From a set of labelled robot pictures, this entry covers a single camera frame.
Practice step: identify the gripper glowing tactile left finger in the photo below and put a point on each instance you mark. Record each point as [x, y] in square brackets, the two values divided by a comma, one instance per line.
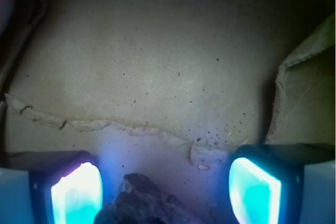
[50, 187]

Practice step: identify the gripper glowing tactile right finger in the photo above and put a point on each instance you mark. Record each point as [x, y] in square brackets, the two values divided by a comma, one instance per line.
[286, 183]

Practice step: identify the brown paper-lined cardboard box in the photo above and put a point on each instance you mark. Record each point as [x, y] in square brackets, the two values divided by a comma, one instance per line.
[164, 88]

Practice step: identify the brown grey rock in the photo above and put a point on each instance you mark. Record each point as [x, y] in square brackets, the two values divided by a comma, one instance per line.
[140, 200]

